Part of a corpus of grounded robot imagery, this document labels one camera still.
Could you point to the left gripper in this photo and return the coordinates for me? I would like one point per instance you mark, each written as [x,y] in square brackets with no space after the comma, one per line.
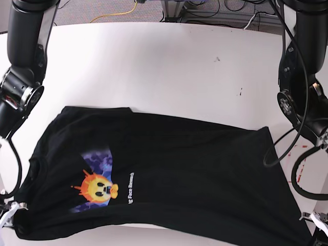
[319,219]

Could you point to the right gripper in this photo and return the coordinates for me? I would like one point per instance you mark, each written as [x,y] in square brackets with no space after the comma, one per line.
[8,211]

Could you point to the black t-shirt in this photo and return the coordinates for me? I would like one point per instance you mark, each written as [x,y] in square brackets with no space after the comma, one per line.
[98,167]

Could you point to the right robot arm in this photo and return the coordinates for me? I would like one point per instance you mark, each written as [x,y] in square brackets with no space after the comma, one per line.
[29,29]

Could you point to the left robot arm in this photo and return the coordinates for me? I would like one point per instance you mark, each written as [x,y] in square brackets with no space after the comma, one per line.
[301,96]

